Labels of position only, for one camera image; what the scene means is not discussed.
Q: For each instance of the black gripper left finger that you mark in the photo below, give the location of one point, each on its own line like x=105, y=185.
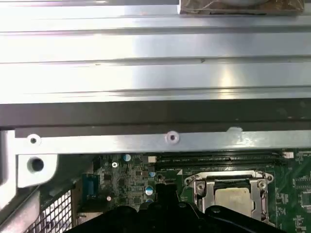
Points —
x=145, y=218

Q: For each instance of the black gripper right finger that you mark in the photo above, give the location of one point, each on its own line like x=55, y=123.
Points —
x=194, y=221

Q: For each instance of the CPU with silver top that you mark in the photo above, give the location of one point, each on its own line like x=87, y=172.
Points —
x=233, y=199

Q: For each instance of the metal socket cover frame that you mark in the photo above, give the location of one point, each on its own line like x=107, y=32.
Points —
x=258, y=199

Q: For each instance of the CPU socket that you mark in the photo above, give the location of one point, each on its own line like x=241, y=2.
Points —
x=230, y=182

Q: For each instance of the black RAM slot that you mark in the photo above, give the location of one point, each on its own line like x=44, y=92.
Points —
x=218, y=161
x=218, y=155

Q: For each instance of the blue serial port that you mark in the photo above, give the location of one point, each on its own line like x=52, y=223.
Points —
x=90, y=187

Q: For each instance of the black and silver PC case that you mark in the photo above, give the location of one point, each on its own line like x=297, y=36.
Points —
x=121, y=142

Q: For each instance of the green motherboard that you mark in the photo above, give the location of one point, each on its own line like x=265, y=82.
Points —
x=291, y=189

